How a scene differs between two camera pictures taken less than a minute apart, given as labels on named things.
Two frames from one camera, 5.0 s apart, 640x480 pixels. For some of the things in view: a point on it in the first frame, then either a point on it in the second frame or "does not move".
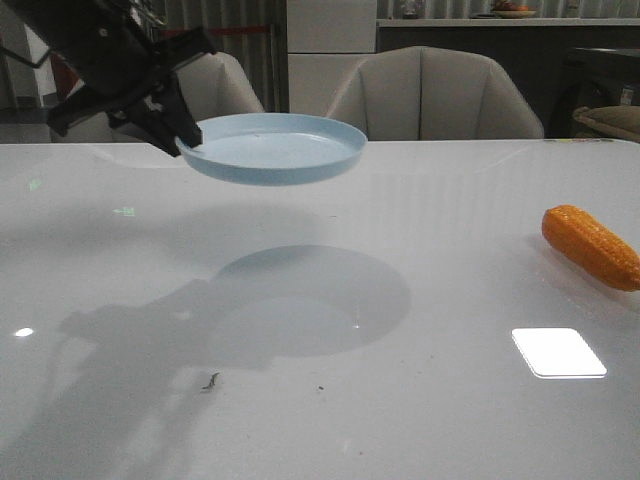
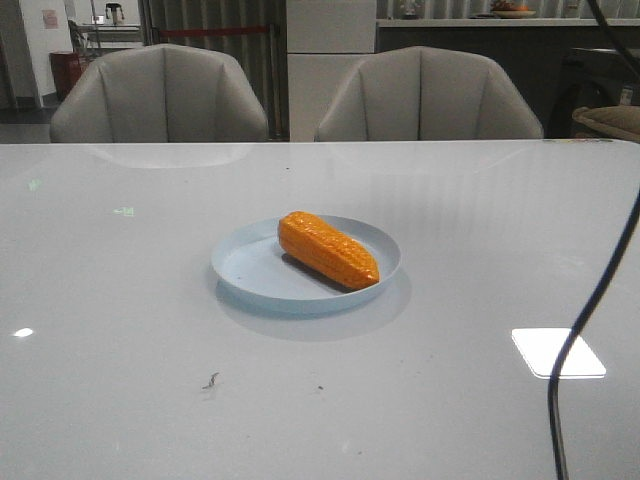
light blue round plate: x=268 y=149 to x=252 y=269
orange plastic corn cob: x=604 y=253 to x=327 y=249
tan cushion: x=622 y=119 does not move
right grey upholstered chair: x=433 y=93 does not move
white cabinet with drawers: x=327 y=39 does not move
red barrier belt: x=218 y=30 does not move
